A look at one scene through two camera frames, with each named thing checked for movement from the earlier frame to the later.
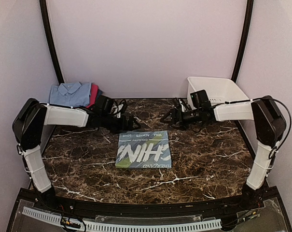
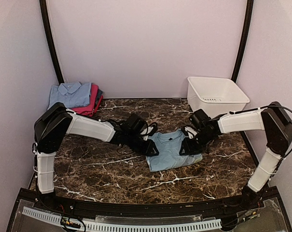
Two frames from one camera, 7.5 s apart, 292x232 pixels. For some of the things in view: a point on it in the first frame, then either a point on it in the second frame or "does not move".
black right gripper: x=174 y=112 to x=189 y=149
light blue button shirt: x=73 y=94 does not move
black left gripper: x=123 y=127 to x=146 y=150
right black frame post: x=248 y=19 does not move
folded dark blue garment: x=99 y=93 does not move
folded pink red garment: x=93 y=95 does not move
